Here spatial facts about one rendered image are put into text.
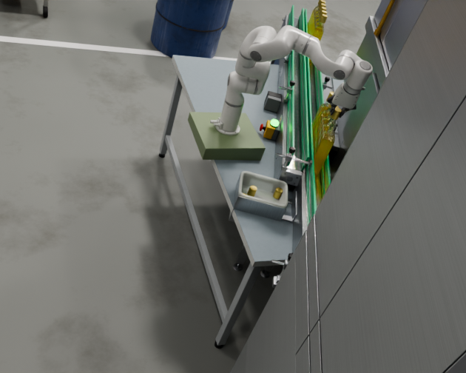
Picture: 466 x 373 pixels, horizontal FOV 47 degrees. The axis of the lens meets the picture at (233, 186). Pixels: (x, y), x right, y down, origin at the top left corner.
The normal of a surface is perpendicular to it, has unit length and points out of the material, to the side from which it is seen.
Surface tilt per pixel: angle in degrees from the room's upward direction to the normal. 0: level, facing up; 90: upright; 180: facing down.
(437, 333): 90
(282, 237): 0
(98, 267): 0
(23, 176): 0
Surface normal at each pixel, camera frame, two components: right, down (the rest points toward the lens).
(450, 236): -0.96, -0.25
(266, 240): 0.26, -0.72
